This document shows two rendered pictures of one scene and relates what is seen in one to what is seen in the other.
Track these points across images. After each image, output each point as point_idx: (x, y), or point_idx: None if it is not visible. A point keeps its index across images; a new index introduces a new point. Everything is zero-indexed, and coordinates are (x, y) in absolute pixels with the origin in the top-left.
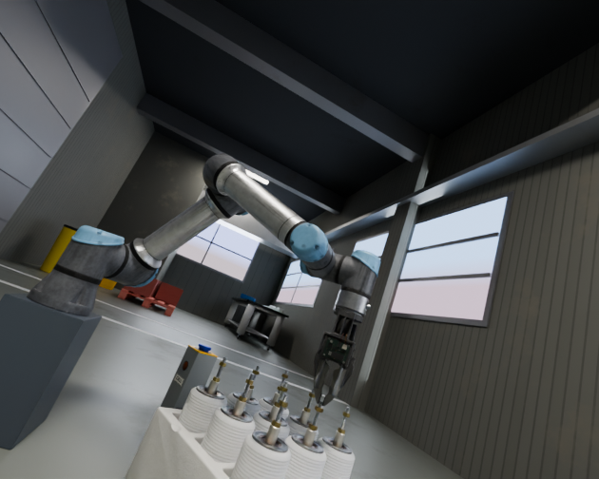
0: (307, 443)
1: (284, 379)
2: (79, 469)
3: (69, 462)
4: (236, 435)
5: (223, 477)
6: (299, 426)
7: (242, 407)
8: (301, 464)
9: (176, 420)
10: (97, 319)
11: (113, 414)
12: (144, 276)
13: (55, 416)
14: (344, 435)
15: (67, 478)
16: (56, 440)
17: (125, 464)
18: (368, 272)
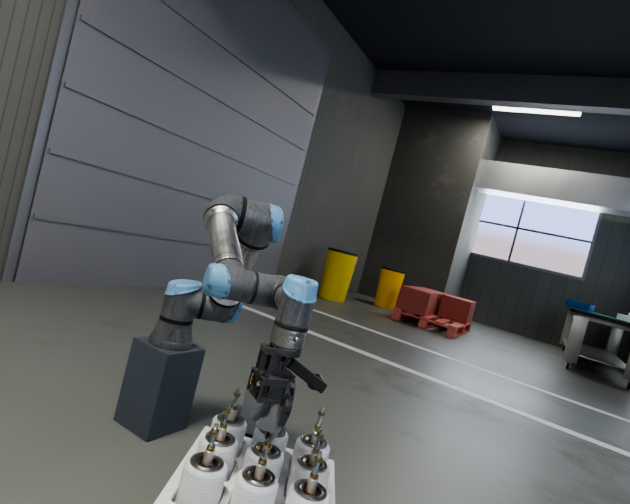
0: (254, 475)
1: (320, 417)
2: (176, 464)
3: (174, 458)
4: None
5: (175, 480)
6: (296, 464)
7: (220, 432)
8: (237, 490)
9: None
10: (197, 353)
11: None
12: (226, 313)
13: (196, 427)
14: (314, 481)
15: (163, 467)
16: (180, 443)
17: None
18: (287, 300)
